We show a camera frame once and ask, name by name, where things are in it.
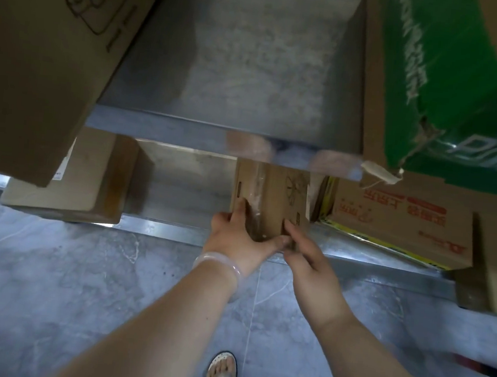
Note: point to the cardboard box black line drawing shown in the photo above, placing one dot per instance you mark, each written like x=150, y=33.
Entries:
x=275, y=189

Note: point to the pile of brown cardboard boxes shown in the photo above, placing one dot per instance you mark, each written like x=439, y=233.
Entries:
x=76, y=185

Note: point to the person's left forearm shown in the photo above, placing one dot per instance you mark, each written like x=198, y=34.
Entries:
x=148, y=339

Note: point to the metal shelving rack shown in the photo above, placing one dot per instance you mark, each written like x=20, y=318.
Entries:
x=244, y=61

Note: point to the red printed carton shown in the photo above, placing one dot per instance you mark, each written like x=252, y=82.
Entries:
x=404, y=220

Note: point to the person's left hand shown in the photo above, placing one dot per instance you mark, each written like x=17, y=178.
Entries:
x=234, y=242

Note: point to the beige patterned slipper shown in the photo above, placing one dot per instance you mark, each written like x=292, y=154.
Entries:
x=221, y=374

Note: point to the red black rod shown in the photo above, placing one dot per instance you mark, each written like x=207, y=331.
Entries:
x=486, y=370

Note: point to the person's right hand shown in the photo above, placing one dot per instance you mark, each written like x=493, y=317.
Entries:
x=317, y=291

